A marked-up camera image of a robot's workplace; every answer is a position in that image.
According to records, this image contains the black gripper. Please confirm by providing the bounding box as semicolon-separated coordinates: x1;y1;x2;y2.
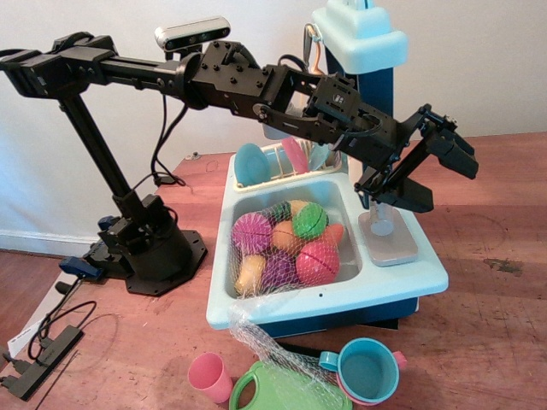
353;104;479;214

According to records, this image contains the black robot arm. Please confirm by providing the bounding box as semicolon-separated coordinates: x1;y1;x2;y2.
1;32;479;296

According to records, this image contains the orange toy carrot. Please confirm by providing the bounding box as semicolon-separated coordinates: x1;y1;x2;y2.
316;223;344;248

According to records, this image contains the green toy fruit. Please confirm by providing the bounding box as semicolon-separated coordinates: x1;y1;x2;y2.
292;202;328;240

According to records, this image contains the pink toy plate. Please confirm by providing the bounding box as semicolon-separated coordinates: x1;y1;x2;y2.
281;137;309;174

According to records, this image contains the light blue toy sink unit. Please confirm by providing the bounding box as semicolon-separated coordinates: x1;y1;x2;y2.
205;0;450;340

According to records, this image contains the pink red toy fruit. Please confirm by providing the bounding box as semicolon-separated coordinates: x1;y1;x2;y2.
296;241;340;286

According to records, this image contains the cream dish rack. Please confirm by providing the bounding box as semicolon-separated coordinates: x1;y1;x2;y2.
231;138;348;193

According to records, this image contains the orange toy fruit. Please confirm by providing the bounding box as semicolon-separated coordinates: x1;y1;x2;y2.
271;220;306;255

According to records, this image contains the white mesh net bag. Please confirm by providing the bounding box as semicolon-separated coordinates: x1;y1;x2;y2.
229;200;337;386

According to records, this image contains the purple toy vegetable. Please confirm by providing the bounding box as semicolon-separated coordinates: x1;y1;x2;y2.
261;250;300;293

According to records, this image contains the light blue toy plate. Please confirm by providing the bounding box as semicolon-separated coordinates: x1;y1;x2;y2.
234;143;271;187

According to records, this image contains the toy utensil hanging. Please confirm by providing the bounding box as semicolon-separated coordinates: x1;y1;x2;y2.
303;23;323;75

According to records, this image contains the pink toy pot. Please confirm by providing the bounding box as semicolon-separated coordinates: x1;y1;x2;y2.
337;351;408;406

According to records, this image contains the magenta toy vegetable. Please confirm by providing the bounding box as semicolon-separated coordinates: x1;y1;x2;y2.
231;213;273;255

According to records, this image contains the yellow toy squash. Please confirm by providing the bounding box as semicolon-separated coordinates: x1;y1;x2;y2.
234;255;266;296

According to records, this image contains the teal toy pot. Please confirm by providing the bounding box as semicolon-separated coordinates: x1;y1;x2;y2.
319;337;406;406

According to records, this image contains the green toy cutting board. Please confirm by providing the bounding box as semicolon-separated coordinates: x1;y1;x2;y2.
229;361;353;410

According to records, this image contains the pink toy cup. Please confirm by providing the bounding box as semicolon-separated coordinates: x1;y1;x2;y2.
187;352;233;404

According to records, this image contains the blue table clamp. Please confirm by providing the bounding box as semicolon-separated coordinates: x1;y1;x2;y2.
59;215;127;282

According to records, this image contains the white paper label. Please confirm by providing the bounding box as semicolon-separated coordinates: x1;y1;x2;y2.
7;315;45;357

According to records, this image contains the black usb hub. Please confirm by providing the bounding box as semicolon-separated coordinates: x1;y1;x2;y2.
1;325;85;401

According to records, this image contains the black cable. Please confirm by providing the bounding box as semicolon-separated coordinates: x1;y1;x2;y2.
127;94;189;193

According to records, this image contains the silver depth camera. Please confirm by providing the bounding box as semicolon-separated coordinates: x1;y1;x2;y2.
154;16;231;52

